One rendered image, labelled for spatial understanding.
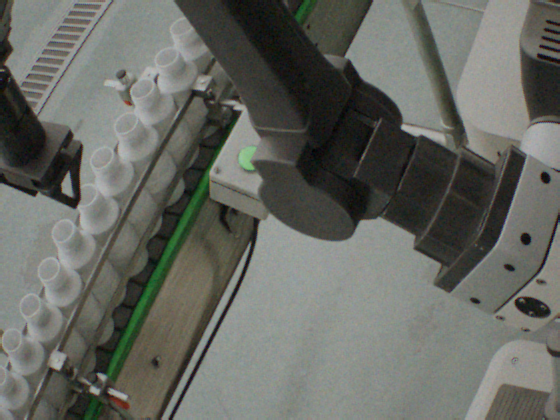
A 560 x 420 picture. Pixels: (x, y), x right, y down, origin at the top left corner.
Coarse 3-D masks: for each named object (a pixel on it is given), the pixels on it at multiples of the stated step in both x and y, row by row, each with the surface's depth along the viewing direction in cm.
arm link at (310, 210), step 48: (192, 0) 77; (240, 0) 77; (240, 48) 81; (288, 48) 82; (240, 96) 86; (288, 96) 83; (336, 96) 87; (384, 96) 91; (288, 144) 86; (288, 192) 89; (336, 192) 87; (336, 240) 92
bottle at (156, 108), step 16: (144, 80) 162; (144, 96) 160; (160, 96) 163; (144, 112) 163; (160, 112) 163; (176, 112) 165; (160, 128) 164; (176, 144) 168; (176, 160) 170; (192, 160) 172
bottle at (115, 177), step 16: (96, 160) 158; (112, 160) 156; (96, 176) 157; (112, 176) 157; (128, 176) 159; (112, 192) 158; (128, 192) 159; (144, 192) 162; (144, 208) 163; (144, 224) 165; (160, 224) 167
